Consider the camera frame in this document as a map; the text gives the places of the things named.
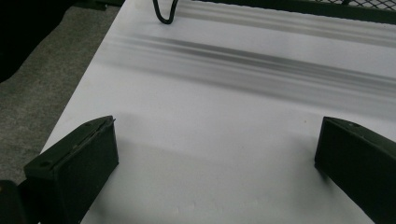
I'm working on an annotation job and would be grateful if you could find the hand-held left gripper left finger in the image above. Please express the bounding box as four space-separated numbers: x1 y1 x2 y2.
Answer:
22 115 120 224

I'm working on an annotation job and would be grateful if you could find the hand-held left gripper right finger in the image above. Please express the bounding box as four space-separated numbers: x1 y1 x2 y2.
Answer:
314 116 396 224

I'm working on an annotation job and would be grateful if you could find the white table cover sheet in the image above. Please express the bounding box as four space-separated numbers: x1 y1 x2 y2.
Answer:
40 0 396 224

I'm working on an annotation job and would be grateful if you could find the black curtain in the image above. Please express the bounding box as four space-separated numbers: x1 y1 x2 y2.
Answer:
0 0 78 84

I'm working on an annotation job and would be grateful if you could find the black stand base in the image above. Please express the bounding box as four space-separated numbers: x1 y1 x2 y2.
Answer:
74 0 126 11

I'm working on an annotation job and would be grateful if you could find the black wire dish rack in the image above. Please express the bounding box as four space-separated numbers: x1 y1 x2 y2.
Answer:
151 0 396 25

